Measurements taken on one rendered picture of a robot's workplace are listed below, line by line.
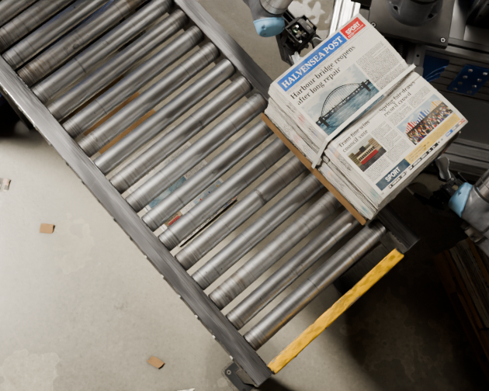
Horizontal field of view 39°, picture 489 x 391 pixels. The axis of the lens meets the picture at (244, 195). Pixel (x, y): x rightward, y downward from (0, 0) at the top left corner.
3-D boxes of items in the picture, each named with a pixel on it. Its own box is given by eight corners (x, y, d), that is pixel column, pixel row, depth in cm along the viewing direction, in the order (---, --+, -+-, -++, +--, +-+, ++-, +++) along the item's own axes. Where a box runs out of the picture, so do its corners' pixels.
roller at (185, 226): (298, 138, 186) (306, 140, 182) (162, 251, 177) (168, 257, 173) (289, 123, 184) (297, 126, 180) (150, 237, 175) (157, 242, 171)
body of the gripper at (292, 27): (298, 44, 180) (268, 12, 182) (293, 60, 188) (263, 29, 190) (320, 28, 182) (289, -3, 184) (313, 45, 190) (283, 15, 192)
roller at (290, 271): (370, 214, 181) (374, 209, 176) (234, 334, 171) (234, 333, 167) (357, 199, 181) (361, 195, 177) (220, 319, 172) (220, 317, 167)
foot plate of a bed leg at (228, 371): (272, 374, 242) (272, 374, 241) (241, 402, 239) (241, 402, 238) (247, 344, 244) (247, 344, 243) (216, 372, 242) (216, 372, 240)
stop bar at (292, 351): (404, 257, 173) (406, 256, 171) (275, 376, 164) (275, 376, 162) (395, 247, 173) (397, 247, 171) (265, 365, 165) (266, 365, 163)
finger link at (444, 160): (446, 141, 178) (459, 174, 175) (437, 150, 184) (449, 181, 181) (435, 143, 177) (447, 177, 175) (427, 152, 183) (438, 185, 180)
